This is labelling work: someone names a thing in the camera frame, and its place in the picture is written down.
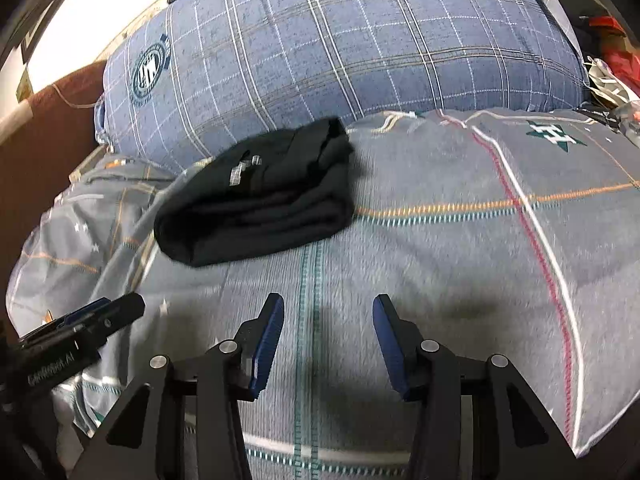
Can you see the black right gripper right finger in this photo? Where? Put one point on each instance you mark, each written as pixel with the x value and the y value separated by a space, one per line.
pixel 513 435

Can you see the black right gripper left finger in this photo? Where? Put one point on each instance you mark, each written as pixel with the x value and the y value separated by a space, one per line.
pixel 180 414

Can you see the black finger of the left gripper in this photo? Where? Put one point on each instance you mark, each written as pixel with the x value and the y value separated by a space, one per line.
pixel 63 348

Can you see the black pants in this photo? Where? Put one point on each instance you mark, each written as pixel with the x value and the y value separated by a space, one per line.
pixel 273 192

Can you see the red clothing pile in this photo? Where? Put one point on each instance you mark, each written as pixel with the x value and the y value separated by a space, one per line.
pixel 617 51

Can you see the brown wooden headboard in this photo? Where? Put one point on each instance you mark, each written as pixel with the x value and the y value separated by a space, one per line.
pixel 46 137

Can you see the grey patterned bed sheet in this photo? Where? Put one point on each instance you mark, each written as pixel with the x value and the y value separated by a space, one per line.
pixel 494 232

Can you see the blue plaid pillow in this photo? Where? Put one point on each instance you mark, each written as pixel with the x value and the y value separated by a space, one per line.
pixel 203 75

